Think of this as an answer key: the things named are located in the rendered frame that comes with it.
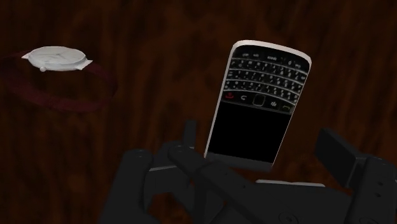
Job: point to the black keypad phone white rim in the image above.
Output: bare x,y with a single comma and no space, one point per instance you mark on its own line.
258,105

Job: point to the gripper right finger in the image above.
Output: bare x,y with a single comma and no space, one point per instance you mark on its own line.
369,183

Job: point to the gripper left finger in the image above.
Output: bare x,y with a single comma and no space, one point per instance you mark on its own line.
136,183

